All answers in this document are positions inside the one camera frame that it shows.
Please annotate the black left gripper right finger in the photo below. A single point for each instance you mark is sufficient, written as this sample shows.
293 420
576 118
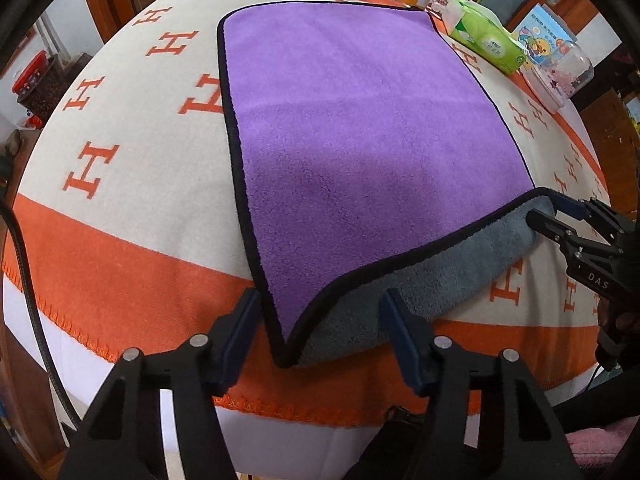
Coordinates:
486 418

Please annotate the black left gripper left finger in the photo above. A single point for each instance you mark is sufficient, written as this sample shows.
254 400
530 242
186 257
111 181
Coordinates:
148 399

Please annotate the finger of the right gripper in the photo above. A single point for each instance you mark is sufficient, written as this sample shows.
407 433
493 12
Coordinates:
553 229
575 209

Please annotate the purple and grey towel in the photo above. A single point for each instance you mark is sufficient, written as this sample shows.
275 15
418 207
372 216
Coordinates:
365 157

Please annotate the pink base clear jar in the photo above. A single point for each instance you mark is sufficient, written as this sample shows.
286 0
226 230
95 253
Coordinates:
559 76

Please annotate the blue children's book box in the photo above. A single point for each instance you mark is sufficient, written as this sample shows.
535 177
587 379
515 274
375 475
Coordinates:
542 32

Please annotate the green tissue pack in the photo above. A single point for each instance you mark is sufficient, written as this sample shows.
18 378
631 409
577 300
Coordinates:
479 29

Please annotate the orange and cream H blanket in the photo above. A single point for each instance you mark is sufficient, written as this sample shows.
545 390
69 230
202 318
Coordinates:
128 210

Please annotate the red lidded container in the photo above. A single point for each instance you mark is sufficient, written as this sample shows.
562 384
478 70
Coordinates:
32 73

